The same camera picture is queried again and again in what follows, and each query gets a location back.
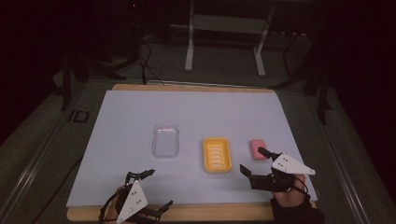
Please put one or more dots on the black post stand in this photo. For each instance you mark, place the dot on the black post stand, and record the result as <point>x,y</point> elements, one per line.
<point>66,81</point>

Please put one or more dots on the person's right hand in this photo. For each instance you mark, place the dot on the person's right hand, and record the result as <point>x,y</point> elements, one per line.
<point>291,196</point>

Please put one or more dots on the light blue table mat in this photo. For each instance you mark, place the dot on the light blue table mat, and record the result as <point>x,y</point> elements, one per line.
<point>130,130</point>

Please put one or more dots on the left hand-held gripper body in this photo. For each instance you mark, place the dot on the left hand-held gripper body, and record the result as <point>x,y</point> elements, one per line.
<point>132,199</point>

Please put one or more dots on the clear plastic tray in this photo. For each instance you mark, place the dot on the clear plastic tray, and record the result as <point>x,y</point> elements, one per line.
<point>165,141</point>

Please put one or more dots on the pink soap bar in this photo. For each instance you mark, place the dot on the pink soap bar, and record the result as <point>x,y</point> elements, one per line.
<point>257,148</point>

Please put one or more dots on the silver metal strip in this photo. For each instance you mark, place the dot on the silver metal strip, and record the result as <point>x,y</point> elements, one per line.
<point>199,83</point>

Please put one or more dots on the black angled stand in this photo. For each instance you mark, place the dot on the black angled stand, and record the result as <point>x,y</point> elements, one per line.
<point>322,93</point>

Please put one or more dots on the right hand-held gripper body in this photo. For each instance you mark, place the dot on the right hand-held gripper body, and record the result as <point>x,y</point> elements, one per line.
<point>288,165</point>

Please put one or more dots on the black rectangular floor frame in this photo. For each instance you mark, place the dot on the black rectangular floor frame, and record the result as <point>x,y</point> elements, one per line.
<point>79,116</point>

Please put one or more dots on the white metal stand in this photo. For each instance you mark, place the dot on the white metal stand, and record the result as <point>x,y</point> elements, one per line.
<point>229,23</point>

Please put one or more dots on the metal floor rail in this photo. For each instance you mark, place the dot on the metal floor rail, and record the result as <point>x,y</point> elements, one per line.
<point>28,177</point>
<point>345,161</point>

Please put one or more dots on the black tripod stand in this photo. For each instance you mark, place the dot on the black tripod stand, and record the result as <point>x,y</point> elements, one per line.
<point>124,46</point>

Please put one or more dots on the yellow soap dish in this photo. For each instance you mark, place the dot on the yellow soap dish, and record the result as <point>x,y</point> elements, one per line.
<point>217,155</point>

